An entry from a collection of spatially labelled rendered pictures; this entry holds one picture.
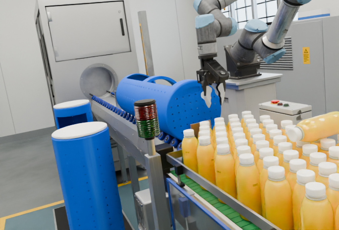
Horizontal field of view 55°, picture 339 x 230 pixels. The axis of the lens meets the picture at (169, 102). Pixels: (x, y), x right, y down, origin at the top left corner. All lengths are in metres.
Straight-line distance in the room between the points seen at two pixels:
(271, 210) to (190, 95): 0.74
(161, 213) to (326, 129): 0.53
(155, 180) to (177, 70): 6.10
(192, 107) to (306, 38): 1.80
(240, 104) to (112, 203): 0.87
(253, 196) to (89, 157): 0.92
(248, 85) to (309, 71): 1.29
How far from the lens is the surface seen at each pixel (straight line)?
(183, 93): 1.44
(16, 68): 6.39
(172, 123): 1.43
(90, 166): 1.65
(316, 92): 3.07
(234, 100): 1.89
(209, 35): 1.29
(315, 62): 3.03
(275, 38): 1.73
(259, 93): 1.92
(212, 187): 1.02
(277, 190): 0.84
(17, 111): 6.46
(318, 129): 1.00
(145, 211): 1.25
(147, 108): 0.89
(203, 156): 1.11
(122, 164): 3.54
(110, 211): 1.77
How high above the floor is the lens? 1.41
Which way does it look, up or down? 10 degrees down
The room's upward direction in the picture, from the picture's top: 7 degrees counter-clockwise
